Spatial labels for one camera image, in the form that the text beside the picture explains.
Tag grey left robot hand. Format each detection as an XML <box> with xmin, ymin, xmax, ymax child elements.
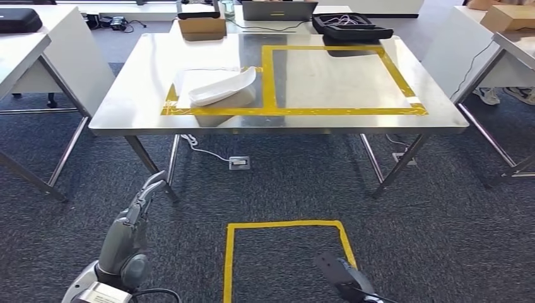
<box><xmin>97</xmin><ymin>170</ymin><xmax>168</xmax><ymax>294</ymax></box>

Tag white cable bundle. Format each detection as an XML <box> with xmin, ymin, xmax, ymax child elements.
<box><xmin>324</xmin><ymin>15</ymin><xmax>360</xmax><ymax>26</ymax></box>

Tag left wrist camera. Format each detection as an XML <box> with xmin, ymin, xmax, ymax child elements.
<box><xmin>75</xmin><ymin>281</ymin><xmax>132</xmax><ymax>303</ymax></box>

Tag white curved plastic part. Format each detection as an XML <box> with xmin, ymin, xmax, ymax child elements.
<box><xmin>188</xmin><ymin>66</ymin><xmax>258</xmax><ymax>107</ymax></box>

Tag black desk cable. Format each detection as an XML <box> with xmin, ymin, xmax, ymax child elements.
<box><xmin>449</xmin><ymin>39</ymin><xmax>496</xmax><ymax>100</ymax></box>

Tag black closed carry case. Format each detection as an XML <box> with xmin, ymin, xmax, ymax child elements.
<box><xmin>0</xmin><ymin>8</ymin><xmax>44</xmax><ymax>34</ymax></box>

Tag silver floor socket box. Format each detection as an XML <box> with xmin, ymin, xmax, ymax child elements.
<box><xmin>392</xmin><ymin>151</ymin><xmax>418</xmax><ymax>167</ymax></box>
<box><xmin>228</xmin><ymin>155</ymin><xmax>250</xmax><ymax>170</ymax></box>

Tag brown cardboard box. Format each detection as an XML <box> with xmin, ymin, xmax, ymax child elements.
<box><xmin>479</xmin><ymin>4</ymin><xmax>535</xmax><ymax>32</ymax></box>
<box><xmin>178</xmin><ymin>16</ymin><xmax>227</xmax><ymax>42</ymax></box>

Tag person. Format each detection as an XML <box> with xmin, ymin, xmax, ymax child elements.
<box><xmin>466</xmin><ymin>0</ymin><xmax>535</xmax><ymax>106</ymax></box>

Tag yellow floor tape square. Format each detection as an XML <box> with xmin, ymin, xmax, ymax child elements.
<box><xmin>222</xmin><ymin>220</ymin><xmax>358</xmax><ymax>303</ymax></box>

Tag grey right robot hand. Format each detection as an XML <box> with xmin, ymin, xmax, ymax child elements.
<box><xmin>334</xmin><ymin>257</ymin><xmax>378</xmax><ymax>303</ymax></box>

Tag black remote controller with screen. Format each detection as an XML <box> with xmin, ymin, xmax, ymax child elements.
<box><xmin>176</xmin><ymin>0</ymin><xmax>221</xmax><ymax>20</ymax></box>

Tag large yellow tape rectangle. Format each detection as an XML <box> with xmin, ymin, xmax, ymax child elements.
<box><xmin>261</xmin><ymin>44</ymin><xmax>429</xmax><ymax>117</ymax></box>

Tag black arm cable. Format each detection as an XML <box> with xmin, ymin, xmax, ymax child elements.
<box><xmin>131</xmin><ymin>287</ymin><xmax>182</xmax><ymax>303</ymax></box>
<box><xmin>355</xmin><ymin>286</ymin><xmax>398</xmax><ymax>303</ymax></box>

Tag stainless steel workbench table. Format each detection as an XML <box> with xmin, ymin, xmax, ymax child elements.
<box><xmin>88</xmin><ymin>32</ymin><xmax>470</xmax><ymax>203</ymax></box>
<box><xmin>0</xmin><ymin>32</ymin><xmax>92</xmax><ymax>203</ymax></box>
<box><xmin>453</xmin><ymin>31</ymin><xmax>535</xmax><ymax>187</ymax></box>

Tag black laptop cable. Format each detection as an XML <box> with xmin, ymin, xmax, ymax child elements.
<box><xmin>227</xmin><ymin>20</ymin><xmax>312</xmax><ymax>33</ymax></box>

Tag white power cable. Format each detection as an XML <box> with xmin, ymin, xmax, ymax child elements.
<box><xmin>180</xmin><ymin>133</ymin><xmax>231</xmax><ymax>163</ymax></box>

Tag grey laptop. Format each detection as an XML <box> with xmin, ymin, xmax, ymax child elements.
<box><xmin>241</xmin><ymin>1</ymin><xmax>319</xmax><ymax>21</ymax></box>

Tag black chargers with cables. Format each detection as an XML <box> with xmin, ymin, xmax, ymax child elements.
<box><xmin>83</xmin><ymin>12</ymin><xmax>147</xmax><ymax>33</ymax></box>

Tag black chair base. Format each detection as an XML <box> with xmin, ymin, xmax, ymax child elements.
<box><xmin>12</xmin><ymin>92</ymin><xmax>58</xmax><ymax>109</ymax></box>

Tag black foam-lined case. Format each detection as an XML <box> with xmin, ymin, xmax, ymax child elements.
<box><xmin>312</xmin><ymin>12</ymin><xmax>394</xmax><ymax>42</ymax></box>

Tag small yellow tape rectangle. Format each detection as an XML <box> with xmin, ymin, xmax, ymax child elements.
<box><xmin>160</xmin><ymin>66</ymin><xmax>273</xmax><ymax>117</ymax></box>

